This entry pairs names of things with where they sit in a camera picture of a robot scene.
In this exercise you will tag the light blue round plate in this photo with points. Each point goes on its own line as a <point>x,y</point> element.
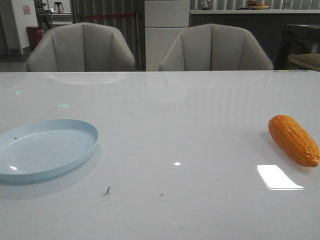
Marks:
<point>45,149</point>

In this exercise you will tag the orange toy corn cob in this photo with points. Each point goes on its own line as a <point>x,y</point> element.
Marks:
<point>294,140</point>

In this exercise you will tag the right beige upholstered chair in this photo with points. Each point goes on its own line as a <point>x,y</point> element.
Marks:
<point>215,47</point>

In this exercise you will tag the beige upholstered chair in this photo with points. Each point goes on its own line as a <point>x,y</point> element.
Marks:
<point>215,47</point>
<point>82,47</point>

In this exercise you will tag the white cabinet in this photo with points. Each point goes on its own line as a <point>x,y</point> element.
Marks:
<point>163,19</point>

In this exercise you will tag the left beige upholstered chair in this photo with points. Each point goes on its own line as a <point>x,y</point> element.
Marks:
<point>82,47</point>

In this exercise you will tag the grey counter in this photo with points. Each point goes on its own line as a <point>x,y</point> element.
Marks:
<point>266,25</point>

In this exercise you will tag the fruit bowl on counter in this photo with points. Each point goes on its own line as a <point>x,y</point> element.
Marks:
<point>254,5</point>

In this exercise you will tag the red bin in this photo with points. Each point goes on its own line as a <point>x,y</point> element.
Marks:
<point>34,34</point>

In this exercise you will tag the tan cushion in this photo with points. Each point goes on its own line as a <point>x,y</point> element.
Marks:
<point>308,61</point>

